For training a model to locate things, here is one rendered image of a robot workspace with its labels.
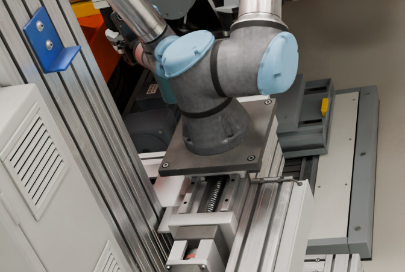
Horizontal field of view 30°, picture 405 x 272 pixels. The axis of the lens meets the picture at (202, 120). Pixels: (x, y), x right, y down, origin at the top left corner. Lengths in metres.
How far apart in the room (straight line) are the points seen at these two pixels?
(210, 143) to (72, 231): 0.44
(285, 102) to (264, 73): 1.31
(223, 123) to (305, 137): 1.11
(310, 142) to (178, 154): 1.09
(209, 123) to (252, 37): 0.21
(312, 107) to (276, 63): 1.40
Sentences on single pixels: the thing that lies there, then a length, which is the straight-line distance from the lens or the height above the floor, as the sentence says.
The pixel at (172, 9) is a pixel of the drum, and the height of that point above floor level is 0.82.
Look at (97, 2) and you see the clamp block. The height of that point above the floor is 0.92.
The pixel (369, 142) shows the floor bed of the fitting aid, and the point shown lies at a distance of 2.70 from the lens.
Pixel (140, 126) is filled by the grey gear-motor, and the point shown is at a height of 0.41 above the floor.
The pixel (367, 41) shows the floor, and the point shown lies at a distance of 3.41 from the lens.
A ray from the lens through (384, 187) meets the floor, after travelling 2.62.
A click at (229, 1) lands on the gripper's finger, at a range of 2.08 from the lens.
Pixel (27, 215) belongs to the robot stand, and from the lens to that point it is 1.14.
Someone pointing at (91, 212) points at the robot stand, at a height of 0.98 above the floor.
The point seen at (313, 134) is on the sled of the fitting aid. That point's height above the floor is 0.15.
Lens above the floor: 1.73
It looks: 32 degrees down
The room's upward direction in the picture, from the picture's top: 21 degrees counter-clockwise
